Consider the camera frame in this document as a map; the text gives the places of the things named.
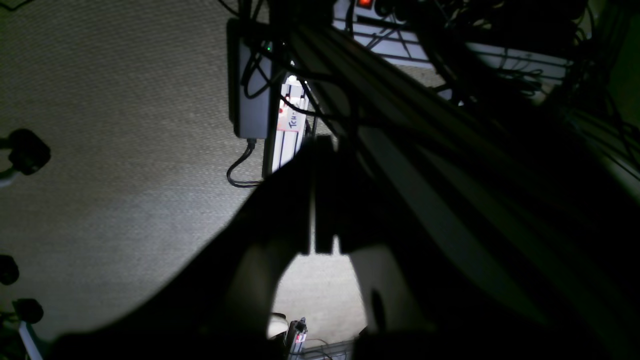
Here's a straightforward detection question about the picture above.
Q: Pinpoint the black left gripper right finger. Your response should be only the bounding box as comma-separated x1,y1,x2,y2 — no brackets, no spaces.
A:
315,136,501,360

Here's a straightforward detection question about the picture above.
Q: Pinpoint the white power strip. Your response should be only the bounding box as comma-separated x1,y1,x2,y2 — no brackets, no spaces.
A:
262,75,310,177

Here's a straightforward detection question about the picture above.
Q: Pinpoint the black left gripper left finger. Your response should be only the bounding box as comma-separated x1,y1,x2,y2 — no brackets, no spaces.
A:
50,139,321,360

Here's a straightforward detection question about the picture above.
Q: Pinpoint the grey power adapter box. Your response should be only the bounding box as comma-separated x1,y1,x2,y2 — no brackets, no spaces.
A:
226,18,273,140

